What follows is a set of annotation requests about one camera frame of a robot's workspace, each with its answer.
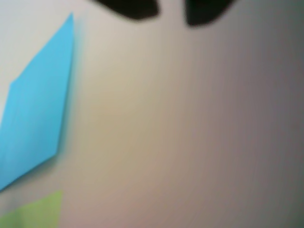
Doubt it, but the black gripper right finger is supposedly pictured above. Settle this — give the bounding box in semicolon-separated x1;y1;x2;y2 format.
184;0;235;27

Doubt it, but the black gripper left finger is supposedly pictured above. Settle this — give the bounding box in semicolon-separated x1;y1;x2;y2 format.
94;0;160;21

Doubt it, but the light blue paper square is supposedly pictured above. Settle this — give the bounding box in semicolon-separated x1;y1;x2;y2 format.
0;12;75;191

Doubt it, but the green paper square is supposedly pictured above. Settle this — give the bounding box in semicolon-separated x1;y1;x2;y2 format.
0;190;64;228

